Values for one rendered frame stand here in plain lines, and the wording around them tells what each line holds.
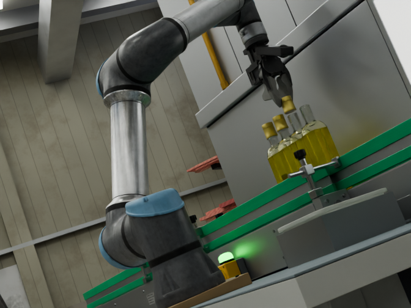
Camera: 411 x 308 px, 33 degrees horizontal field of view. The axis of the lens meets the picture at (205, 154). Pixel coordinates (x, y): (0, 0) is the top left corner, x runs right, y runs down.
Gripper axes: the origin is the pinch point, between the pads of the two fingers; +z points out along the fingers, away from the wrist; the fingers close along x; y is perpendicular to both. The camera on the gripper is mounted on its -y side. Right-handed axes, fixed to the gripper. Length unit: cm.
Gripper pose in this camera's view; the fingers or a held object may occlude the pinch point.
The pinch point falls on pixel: (285, 100)
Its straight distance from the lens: 196.2
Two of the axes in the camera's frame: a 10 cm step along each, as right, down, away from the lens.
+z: 3.5, 9.2, -1.9
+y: -4.7, 3.5, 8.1
